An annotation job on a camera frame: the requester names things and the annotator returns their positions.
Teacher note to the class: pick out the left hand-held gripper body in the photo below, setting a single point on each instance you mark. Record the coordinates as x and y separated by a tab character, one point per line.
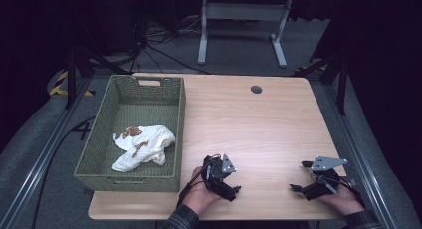
217	169

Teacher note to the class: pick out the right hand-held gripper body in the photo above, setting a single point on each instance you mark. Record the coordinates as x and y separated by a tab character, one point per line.
323	185

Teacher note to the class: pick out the white cloth with brown print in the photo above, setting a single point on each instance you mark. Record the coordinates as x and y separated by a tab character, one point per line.
149	146

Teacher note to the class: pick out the green woven basket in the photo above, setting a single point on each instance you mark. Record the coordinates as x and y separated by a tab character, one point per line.
146	106

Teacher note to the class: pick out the person's right hand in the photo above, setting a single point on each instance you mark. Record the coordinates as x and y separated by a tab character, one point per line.
345	200

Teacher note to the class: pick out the person's left hand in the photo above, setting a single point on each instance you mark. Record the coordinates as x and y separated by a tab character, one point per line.
199	195

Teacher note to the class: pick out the black tripod stand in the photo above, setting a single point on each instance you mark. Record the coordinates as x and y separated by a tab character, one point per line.
341	83
71	76

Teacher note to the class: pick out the grey round table grommet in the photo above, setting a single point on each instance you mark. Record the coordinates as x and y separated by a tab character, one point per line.
256	89

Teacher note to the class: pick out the yellow black hazard tape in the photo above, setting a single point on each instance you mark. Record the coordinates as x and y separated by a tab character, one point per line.
59	84

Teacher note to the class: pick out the grey metal floor rail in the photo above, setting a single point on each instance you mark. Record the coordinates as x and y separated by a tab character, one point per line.
361	149
40	162

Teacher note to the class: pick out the white metal table frame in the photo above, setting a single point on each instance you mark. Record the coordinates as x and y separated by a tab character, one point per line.
244	11

